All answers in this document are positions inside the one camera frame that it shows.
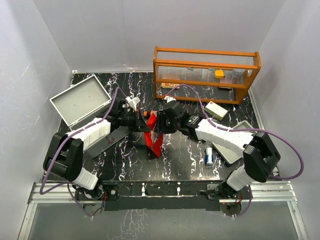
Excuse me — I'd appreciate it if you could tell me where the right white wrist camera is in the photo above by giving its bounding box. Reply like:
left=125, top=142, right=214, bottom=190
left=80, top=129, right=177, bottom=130
left=163, top=95, right=176, bottom=103

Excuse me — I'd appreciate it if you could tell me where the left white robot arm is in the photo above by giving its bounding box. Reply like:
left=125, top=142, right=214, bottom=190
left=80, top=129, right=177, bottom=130
left=42, top=97, right=145, bottom=200

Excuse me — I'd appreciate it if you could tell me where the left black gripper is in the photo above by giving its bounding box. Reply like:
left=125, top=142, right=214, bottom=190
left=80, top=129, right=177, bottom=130
left=118, top=109, right=151, bottom=133

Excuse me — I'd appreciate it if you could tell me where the blue white can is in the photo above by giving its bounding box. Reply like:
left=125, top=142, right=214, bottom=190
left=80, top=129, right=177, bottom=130
left=205, top=146, right=214, bottom=166

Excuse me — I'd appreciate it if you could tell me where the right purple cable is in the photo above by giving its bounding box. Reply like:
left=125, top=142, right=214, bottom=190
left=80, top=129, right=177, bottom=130
left=164, top=84, right=305, bottom=217

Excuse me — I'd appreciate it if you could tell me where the yellow block on shelf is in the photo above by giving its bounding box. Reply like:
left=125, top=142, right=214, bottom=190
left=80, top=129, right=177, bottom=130
left=214, top=69, right=225, bottom=79

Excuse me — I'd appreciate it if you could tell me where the purple cable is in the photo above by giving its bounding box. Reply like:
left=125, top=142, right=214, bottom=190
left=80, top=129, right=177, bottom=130
left=39, top=86, right=131, bottom=218
left=164, top=84, right=305, bottom=217

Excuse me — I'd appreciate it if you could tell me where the grey open case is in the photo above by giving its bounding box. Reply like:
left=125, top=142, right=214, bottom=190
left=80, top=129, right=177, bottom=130
left=50, top=74, right=130, bottom=158

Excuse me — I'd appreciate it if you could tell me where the wooden toy block strip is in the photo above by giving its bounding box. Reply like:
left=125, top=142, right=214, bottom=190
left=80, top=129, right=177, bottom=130
left=160, top=82, right=180, bottom=89

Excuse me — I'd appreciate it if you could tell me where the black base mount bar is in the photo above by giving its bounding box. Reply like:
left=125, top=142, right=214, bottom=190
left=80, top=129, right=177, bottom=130
left=75, top=180, right=252, bottom=212

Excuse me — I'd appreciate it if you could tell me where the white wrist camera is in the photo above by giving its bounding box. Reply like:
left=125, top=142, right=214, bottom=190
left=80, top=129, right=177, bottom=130
left=125, top=96, right=140, bottom=111
left=163, top=95, right=176, bottom=103

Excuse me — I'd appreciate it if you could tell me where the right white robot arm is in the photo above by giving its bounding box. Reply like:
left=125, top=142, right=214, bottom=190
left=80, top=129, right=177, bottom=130
left=155, top=100, right=281, bottom=199

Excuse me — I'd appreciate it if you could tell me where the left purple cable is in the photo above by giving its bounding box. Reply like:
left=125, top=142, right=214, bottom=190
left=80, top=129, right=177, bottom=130
left=39, top=86, right=131, bottom=218

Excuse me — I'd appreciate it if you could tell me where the wooden display shelf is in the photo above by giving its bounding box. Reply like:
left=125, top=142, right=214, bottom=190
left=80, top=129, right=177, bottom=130
left=152, top=46, right=262, bottom=105

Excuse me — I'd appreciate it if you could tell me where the red first aid pouch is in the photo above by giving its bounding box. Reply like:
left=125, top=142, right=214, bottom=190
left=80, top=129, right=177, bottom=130
left=144, top=114, right=164, bottom=158

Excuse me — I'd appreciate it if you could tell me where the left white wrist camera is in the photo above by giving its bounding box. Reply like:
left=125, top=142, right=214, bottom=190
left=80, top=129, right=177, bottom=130
left=125, top=96, right=140, bottom=111

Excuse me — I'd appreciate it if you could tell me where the white medicine box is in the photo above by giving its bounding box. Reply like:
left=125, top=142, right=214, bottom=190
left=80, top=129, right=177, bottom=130
left=204, top=101, right=228, bottom=120

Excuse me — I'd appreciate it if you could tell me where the grey divided tray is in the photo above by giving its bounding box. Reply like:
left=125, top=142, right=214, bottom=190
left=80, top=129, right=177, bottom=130
left=212, top=120, right=253, bottom=165

